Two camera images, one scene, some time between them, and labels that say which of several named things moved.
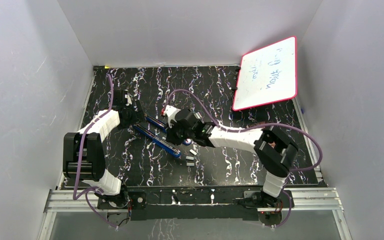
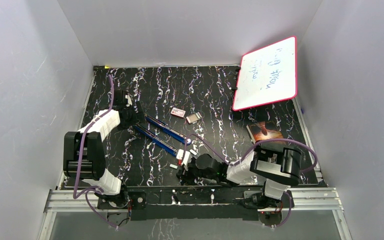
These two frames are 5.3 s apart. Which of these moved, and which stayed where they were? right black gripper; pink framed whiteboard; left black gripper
Moved: right black gripper
Stayed: left black gripper; pink framed whiteboard
